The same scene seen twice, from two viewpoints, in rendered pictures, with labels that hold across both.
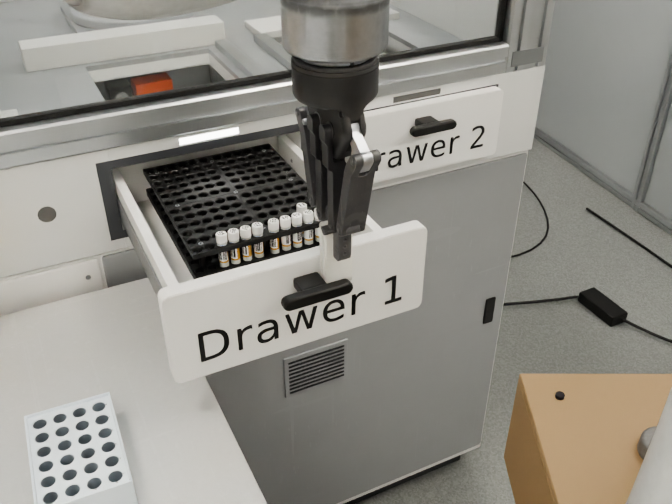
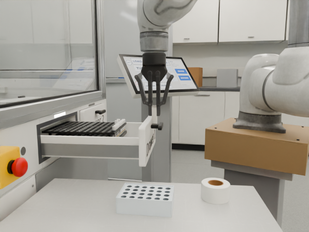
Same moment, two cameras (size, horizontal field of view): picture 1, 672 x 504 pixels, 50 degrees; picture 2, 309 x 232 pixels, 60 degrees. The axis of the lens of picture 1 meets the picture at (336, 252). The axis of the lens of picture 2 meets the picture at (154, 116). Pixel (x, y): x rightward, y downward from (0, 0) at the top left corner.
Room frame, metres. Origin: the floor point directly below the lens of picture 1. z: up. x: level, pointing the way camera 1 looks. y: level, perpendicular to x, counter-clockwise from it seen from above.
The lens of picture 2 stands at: (0.14, 0.74, 1.06)
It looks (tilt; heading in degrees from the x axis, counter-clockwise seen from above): 8 degrees down; 302
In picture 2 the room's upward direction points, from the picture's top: straight up
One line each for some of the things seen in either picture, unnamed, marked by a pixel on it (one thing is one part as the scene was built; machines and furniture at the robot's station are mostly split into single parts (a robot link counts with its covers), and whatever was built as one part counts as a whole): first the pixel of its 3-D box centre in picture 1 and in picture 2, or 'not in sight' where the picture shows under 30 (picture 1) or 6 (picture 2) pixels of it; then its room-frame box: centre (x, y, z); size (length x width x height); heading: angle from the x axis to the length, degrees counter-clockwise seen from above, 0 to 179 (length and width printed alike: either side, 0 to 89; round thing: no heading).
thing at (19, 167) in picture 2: not in sight; (17, 167); (0.67, 0.43, 0.88); 0.04 x 0.03 x 0.04; 116
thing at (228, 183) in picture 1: (237, 214); (88, 136); (0.78, 0.12, 0.87); 0.22 x 0.18 x 0.06; 26
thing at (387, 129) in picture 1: (417, 137); (94, 118); (1.00, -0.12, 0.87); 0.29 x 0.02 x 0.11; 116
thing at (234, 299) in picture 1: (302, 298); (148, 135); (0.60, 0.04, 0.87); 0.29 x 0.02 x 0.11; 116
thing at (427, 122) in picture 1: (428, 124); (100, 112); (0.97, -0.13, 0.91); 0.07 x 0.04 x 0.01; 116
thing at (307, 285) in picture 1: (312, 288); (157, 125); (0.58, 0.02, 0.91); 0.07 x 0.04 x 0.01; 116
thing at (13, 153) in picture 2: not in sight; (2, 166); (0.70, 0.45, 0.88); 0.07 x 0.05 x 0.07; 116
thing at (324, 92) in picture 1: (335, 103); (154, 67); (0.60, 0.00, 1.09); 0.08 x 0.07 x 0.09; 26
